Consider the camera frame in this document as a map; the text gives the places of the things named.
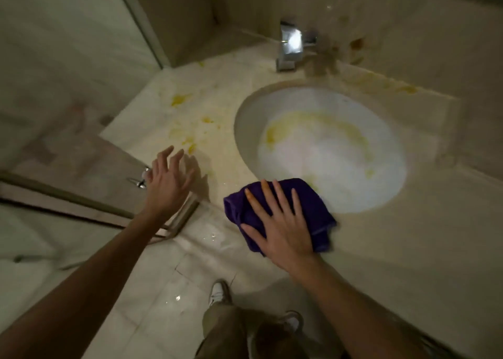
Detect person's right hand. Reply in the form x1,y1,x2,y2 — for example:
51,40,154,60
240,180,323,273

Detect person's left forearm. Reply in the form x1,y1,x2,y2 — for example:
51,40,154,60
0,209,166,359

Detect person's white right shoe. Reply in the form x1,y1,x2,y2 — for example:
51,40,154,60
277,310,304,334

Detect purple cleaning cloth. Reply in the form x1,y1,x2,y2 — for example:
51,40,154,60
223,178,337,255

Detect beige marble countertop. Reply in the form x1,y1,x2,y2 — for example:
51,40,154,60
100,42,503,359

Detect person's right forearm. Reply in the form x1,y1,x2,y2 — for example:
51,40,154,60
290,256,433,359

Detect chrome square faucet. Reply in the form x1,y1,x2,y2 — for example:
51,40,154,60
275,20,318,73

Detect person's white left shoe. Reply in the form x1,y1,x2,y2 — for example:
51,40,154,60
208,279,233,307

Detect person's white shoe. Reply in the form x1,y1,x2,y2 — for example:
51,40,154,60
277,310,304,334
208,279,233,307

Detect white round sink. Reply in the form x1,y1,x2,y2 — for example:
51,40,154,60
234,86,408,214

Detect person's left hand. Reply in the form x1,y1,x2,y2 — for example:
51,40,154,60
143,145,196,222

